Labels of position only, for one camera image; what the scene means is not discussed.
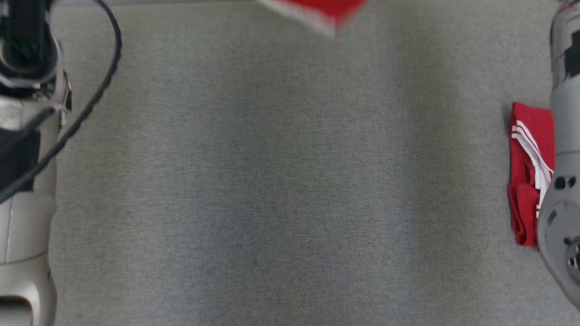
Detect red shorts with white trim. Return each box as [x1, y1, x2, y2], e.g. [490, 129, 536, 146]
[257, 0, 368, 37]

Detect red jersey with white sleeves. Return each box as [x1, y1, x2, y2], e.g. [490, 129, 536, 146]
[507, 102, 556, 248]

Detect grey fabric sofa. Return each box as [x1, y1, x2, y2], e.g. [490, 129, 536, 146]
[45, 0, 580, 326]

